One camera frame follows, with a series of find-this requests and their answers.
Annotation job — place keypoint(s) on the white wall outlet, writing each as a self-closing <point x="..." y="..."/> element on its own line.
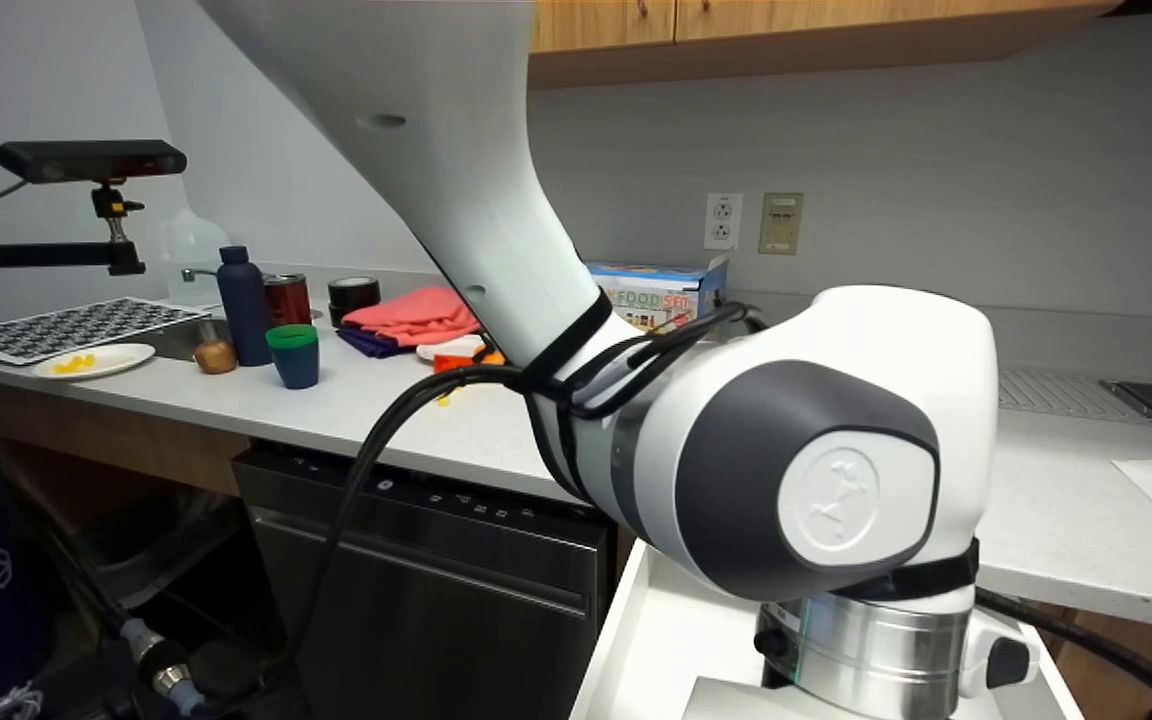
<point x="720" y="221"/>

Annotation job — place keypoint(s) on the blue play food box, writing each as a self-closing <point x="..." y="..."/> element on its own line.
<point x="662" y="295"/>

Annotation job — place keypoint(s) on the black camera on stand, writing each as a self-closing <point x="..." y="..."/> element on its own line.
<point x="104" y="163"/>

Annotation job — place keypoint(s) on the white plate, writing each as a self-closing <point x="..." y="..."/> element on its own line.
<point x="96" y="363"/>

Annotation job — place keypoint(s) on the dark blue bottle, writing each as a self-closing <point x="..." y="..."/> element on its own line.
<point x="243" y="295"/>

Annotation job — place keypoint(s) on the red folded cloth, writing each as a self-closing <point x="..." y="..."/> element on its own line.
<point x="429" y="313"/>

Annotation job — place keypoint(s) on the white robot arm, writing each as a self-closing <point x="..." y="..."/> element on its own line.
<point x="831" y="464"/>

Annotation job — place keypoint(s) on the green lidded cup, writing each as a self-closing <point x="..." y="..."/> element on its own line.
<point x="293" y="352"/>

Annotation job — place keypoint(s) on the white wooden-front drawer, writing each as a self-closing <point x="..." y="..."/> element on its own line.
<point x="678" y="648"/>

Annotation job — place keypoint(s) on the red fries holder toy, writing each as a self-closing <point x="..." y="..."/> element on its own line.
<point x="462" y="363"/>

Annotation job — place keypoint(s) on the beige wall switch plate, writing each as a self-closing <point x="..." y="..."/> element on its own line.
<point x="781" y="221"/>

